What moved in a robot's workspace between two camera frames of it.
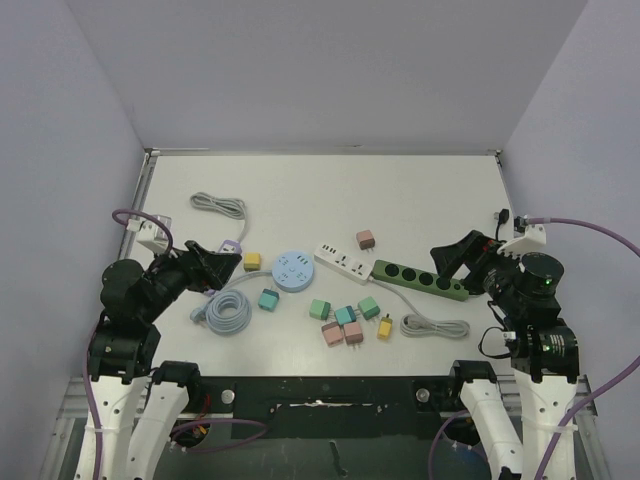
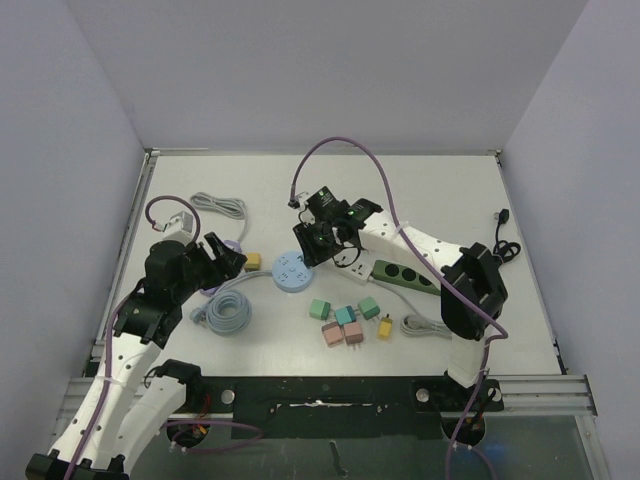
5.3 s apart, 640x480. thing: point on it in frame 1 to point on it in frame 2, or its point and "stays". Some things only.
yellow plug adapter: (252, 261) stays
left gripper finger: (219, 267) stays
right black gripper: (481, 263) to (310, 245)
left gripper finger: (194, 245) to (215, 247)
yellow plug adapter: (384, 327) stays
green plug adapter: (319, 309) stays
